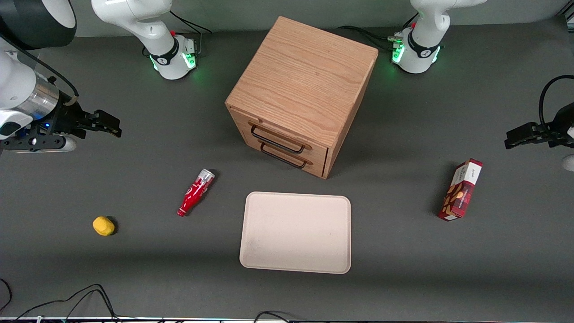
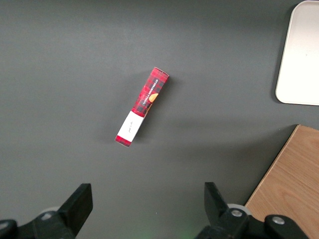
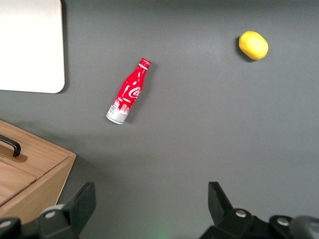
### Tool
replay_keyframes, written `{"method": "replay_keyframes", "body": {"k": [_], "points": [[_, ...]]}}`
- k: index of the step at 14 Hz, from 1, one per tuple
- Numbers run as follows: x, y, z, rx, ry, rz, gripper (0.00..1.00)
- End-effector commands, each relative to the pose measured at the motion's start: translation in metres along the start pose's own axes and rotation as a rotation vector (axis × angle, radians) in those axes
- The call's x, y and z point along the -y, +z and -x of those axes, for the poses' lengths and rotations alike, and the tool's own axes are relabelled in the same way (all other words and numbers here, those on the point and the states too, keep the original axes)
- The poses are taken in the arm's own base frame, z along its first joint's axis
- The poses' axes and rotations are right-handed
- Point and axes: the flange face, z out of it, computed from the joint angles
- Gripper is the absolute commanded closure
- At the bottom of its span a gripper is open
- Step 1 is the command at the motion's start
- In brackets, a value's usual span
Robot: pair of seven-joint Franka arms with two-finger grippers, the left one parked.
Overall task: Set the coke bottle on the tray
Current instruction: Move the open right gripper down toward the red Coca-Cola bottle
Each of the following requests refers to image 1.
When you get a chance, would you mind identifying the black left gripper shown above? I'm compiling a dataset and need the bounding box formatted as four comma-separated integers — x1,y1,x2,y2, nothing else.
504,102,574,150

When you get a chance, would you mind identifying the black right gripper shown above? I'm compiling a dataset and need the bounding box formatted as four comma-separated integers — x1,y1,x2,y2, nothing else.
47,99,122,139

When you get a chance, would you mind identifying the red coke bottle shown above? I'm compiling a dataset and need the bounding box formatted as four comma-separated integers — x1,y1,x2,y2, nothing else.
177,169,216,217

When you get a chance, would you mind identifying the beige plastic tray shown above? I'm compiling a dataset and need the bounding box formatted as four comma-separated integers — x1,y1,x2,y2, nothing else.
239,192,352,275

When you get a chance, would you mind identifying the red cookie box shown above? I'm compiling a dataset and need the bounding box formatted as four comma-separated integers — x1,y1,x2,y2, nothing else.
438,158,483,221

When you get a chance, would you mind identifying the yellow lemon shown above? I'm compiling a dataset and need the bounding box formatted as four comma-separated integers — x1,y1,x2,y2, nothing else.
92,216,116,237

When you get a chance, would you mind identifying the wooden drawer front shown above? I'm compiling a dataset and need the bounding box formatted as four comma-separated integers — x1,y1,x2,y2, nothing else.
242,135,327,177
234,111,330,163

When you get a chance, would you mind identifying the wooden drawer cabinet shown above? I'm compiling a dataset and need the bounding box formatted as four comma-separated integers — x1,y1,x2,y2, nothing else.
225,16,378,179

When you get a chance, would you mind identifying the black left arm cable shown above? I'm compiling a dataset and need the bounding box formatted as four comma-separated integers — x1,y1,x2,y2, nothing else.
539,75,574,131

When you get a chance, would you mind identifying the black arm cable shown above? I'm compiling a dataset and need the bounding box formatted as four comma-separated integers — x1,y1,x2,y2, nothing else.
539,75,574,131
0,35,80,98

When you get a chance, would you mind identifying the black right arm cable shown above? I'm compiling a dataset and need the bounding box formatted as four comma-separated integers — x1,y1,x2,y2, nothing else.
0,35,80,98

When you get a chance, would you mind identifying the black right base cable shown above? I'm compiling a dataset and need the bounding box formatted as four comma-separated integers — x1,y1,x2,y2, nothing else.
168,10,213,35

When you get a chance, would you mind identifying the black base cable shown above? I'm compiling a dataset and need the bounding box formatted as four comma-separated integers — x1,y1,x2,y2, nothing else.
337,25,396,50
168,10,213,35

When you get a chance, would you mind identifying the long black table cable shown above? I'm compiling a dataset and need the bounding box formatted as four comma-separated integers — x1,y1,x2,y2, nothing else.
16,284,121,322

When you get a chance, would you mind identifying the black metal drawer handle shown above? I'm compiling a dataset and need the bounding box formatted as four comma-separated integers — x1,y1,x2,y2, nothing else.
260,142,309,170
250,124,306,154

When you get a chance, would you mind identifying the black left base cable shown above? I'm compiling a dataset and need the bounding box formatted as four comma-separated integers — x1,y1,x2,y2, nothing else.
337,25,396,50

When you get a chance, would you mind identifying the short black looped cable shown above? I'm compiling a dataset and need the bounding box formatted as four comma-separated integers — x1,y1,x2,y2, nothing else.
0,278,13,313

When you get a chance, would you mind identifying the black table edge cable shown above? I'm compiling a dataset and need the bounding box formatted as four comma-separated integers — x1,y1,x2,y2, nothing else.
253,310,293,323

